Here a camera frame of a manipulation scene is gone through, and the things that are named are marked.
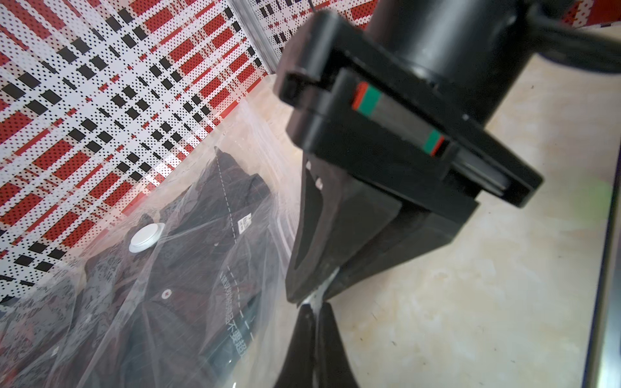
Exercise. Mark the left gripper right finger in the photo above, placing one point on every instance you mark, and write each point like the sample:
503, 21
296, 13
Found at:
332, 364

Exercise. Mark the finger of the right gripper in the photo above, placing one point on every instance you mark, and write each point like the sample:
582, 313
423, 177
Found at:
339, 215
413, 233

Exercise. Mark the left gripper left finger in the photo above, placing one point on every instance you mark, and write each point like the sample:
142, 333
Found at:
299, 365

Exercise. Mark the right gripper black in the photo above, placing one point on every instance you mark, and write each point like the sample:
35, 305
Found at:
403, 104

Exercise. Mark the dark pinstriped shirt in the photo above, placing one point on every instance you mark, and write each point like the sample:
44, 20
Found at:
181, 312

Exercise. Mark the clear plastic vacuum bag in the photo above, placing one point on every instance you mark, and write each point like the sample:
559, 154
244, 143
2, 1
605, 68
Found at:
255, 140

